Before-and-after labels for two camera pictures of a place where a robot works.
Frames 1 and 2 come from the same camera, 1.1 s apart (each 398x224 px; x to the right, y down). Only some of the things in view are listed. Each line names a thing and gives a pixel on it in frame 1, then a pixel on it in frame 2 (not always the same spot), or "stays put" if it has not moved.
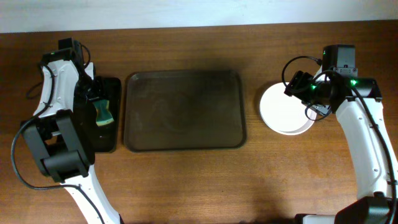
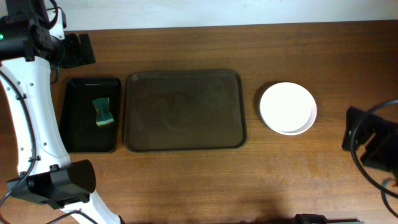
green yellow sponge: x=104 y=115 stays put
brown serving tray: x=170 y=110 stays put
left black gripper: x=90 y=94 -> x=78 y=50
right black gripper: x=298 y=83 -> x=355 y=130
